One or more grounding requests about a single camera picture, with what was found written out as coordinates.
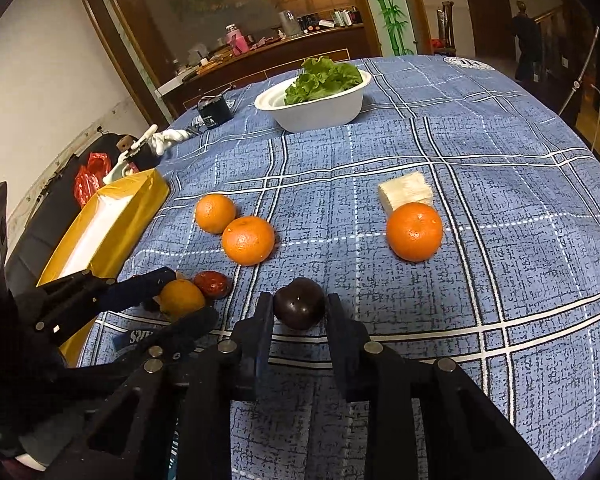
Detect red plastic bag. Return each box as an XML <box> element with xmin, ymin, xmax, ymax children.
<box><xmin>74</xmin><ymin>151</ymin><xmax>112</xmax><ymax>209</ymax></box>

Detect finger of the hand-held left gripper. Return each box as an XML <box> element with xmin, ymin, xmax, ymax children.
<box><xmin>15</xmin><ymin>266</ymin><xmax>178</xmax><ymax>342</ymax></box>
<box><xmin>55</xmin><ymin>305</ymin><xmax>220</xmax><ymax>401</ymax></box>

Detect brown wooden door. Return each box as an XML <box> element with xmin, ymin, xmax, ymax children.
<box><xmin>457</xmin><ymin>0</ymin><xmax>520</xmax><ymax>61</ymax></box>

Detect clear plastic jar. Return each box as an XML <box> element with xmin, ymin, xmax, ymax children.
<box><xmin>279</xmin><ymin>10</ymin><xmax>301</xmax><ymax>37</ymax></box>

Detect small black jar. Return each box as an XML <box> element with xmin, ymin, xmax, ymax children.
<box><xmin>196</xmin><ymin>95</ymin><xmax>234</xmax><ymax>131</ymax></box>

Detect wooden stair railing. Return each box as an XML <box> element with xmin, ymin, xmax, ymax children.
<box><xmin>537</xmin><ymin>0</ymin><xmax>598</xmax><ymax>81</ymax></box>

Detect green lettuce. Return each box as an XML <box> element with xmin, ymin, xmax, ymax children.
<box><xmin>284</xmin><ymin>56</ymin><xmax>365</xmax><ymax>107</ymax></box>

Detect red jujube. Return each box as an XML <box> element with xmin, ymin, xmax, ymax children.
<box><xmin>193</xmin><ymin>270</ymin><xmax>231</xmax><ymax>300</ymax></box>

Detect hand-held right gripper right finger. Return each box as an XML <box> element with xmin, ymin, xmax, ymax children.
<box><xmin>325</xmin><ymin>292</ymin><xmax>556</xmax><ymax>480</ymax></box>

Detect bamboo painted panel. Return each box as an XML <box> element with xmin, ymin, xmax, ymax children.
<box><xmin>357</xmin><ymin>0</ymin><xmax>417</xmax><ymax>58</ymax></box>

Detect white bowl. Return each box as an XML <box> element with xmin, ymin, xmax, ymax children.
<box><xmin>254</xmin><ymin>69</ymin><xmax>372</xmax><ymax>133</ymax></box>

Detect wooden chair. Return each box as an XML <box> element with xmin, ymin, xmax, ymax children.
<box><xmin>432</xmin><ymin>1</ymin><xmax>459</xmax><ymax>58</ymax></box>

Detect orange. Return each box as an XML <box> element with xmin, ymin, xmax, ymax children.
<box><xmin>158</xmin><ymin>279</ymin><xmax>207</xmax><ymax>321</ymax></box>
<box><xmin>194</xmin><ymin>193</ymin><xmax>237</xmax><ymax>235</ymax></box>
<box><xmin>222</xmin><ymin>216</ymin><xmax>276</xmax><ymax>267</ymax></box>
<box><xmin>386</xmin><ymin>202</ymin><xmax>444</xmax><ymax>263</ymax></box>

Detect dark figure statue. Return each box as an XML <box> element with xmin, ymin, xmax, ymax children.
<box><xmin>511</xmin><ymin>1</ymin><xmax>546</xmax><ymax>83</ymax></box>

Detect small black box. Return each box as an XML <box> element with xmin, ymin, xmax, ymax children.
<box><xmin>126</xmin><ymin>146</ymin><xmax>160</xmax><ymax>173</ymax></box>

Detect yellow cardboard box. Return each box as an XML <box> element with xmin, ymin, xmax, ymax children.
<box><xmin>36</xmin><ymin>167</ymin><xmax>172</xmax><ymax>367</ymax></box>

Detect white tofu cube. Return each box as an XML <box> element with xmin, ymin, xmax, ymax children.
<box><xmin>378</xmin><ymin>171</ymin><xmax>434</xmax><ymax>213</ymax></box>

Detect grey metal pole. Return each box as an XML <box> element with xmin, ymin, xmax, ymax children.
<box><xmin>557</xmin><ymin>27</ymin><xmax>600</xmax><ymax>117</ymax></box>

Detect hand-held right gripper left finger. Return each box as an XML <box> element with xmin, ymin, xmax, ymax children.
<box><xmin>45</xmin><ymin>291</ymin><xmax>276</xmax><ymax>480</ymax></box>

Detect wood-framed glass partition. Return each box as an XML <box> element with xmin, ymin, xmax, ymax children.
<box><xmin>65</xmin><ymin>0</ymin><xmax>431</xmax><ymax>128</ymax></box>

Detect brown tiled counter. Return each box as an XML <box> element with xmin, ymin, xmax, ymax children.
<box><xmin>155</xmin><ymin>22</ymin><xmax>370</xmax><ymax>117</ymax></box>

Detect black sofa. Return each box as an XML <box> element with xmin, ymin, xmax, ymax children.
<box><xmin>5</xmin><ymin>132</ymin><xmax>148</xmax><ymax>293</ymax></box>

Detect pink bottle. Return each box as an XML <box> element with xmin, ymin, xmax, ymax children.
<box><xmin>224</xmin><ymin>24</ymin><xmax>251</xmax><ymax>57</ymax></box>

